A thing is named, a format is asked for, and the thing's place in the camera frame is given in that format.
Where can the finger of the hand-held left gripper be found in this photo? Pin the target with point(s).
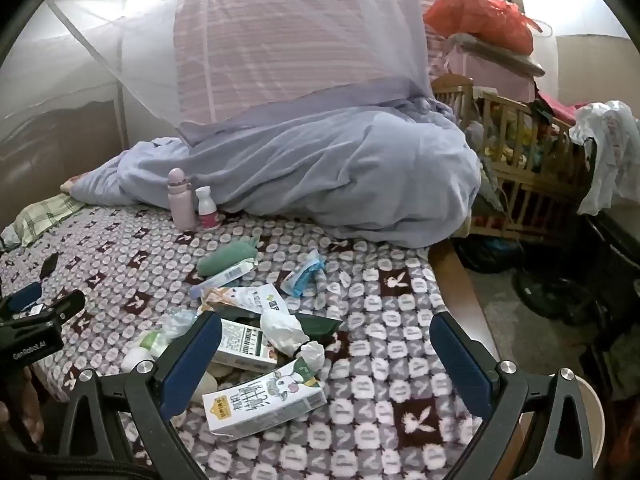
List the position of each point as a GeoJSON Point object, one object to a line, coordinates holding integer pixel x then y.
{"type": "Point", "coordinates": [25, 296]}
{"type": "Point", "coordinates": [67, 305]}

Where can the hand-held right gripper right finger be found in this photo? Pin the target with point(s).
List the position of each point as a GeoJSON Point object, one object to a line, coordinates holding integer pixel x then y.
{"type": "Point", "coordinates": [460, 365]}

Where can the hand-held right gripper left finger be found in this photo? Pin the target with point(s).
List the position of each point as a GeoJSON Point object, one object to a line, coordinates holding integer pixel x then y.
{"type": "Point", "coordinates": [192, 362]}

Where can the cream round ball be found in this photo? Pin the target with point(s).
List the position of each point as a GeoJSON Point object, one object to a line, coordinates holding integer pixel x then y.
{"type": "Point", "coordinates": [206, 387]}

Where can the small white green bottle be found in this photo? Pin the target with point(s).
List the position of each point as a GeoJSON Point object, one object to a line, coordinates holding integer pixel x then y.
{"type": "Point", "coordinates": [152, 342]}

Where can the green white carton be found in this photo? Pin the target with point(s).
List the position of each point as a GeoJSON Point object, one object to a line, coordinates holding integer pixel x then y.
{"type": "Point", "coordinates": [245, 342]}

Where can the white cow print milk carton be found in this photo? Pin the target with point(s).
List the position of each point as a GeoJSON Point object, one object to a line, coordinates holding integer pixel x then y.
{"type": "Point", "coordinates": [260, 405]}

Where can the white orange snack packet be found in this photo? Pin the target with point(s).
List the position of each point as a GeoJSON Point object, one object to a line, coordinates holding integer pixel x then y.
{"type": "Point", "coordinates": [250, 300]}

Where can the long blue white box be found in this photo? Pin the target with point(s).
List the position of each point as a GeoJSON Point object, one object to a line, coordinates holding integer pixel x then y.
{"type": "Point", "coordinates": [225, 276]}

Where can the large white tissue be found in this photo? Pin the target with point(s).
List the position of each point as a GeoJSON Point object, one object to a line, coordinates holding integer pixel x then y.
{"type": "Point", "coordinates": [280, 327]}

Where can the green fabric pouch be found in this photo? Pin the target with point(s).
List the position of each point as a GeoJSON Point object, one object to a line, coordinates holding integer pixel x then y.
{"type": "Point", "coordinates": [225, 259]}

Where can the small white tissue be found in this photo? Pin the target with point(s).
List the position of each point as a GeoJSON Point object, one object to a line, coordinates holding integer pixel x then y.
{"type": "Point", "coordinates": [311, 355]}

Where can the blue white wrapper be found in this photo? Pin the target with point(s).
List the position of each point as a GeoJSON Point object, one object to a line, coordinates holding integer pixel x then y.
{"type": "Point", "coordinates": [302, 275]}

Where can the beige plastic bin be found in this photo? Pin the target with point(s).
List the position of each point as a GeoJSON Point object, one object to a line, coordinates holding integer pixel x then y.
{"type": "Point", "coordinates": [592, 420]}

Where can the small black object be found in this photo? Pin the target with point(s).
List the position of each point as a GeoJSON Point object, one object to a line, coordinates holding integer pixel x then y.
{"type": "Point", "coordinates": [50, 264]}

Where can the plaid cloth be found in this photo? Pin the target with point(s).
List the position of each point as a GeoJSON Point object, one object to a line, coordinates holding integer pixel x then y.
{"type": "Point", "coordinates": [42, 217]}

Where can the printed blanket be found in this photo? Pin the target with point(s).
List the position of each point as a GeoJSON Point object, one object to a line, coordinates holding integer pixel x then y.
{"type": "Point", "coordinates": [380, 310]}

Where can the black plastic bag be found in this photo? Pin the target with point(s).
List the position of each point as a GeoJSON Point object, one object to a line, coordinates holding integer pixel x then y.
{"type": "Point", "coordinates": [485, 255]}

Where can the pink water bottle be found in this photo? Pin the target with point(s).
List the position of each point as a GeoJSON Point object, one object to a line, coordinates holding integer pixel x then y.
{"type": "Point", "coordinates": [181, 205]}

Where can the brown headboard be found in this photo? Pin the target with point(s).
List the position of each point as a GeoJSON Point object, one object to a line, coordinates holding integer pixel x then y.
{"type": "Point", "coordinates": [50, 145]}

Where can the small white pink bottle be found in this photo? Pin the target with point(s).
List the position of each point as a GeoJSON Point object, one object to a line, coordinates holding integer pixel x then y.
{"type": "Point", "coordinates": [206, 210]}

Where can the dark green pillow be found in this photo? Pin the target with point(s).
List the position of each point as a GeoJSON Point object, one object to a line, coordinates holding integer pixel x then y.
{"type": "Point", "coordinates": [487, 204]}

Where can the blue-grey quilt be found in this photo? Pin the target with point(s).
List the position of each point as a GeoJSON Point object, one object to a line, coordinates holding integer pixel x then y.
{"type": "Point", "coordinates": [325, 175]}

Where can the pile of clothes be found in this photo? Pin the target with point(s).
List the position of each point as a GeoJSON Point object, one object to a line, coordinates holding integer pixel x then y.
{"type": "Point", "coordinates": [520, 135]}

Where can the wooden crib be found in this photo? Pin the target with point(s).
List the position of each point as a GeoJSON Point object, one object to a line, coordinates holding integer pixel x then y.
{"type": "Point", "coordinates": [505, 110]}

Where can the white plastic bag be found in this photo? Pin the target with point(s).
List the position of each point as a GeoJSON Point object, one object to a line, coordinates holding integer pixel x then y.
{"type": "Point", "coordinates": [605, 145]}

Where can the pink box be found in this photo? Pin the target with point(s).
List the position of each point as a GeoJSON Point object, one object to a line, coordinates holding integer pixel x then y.
{"type": "Point", "coordinates": [490, 72]}

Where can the white mosquito net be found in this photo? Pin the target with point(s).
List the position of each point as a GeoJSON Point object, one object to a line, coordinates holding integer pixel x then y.
{"type": "Point", "coordinates": [250, 35]}

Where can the red plastic bag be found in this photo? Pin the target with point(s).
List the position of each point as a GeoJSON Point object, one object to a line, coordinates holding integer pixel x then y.
{"type": "Point", "coordinates": [475, 20]}

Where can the wooden bed frame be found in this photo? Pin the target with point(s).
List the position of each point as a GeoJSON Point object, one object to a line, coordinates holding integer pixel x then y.
{"type": "Point", "coordinates": [460, 280]}

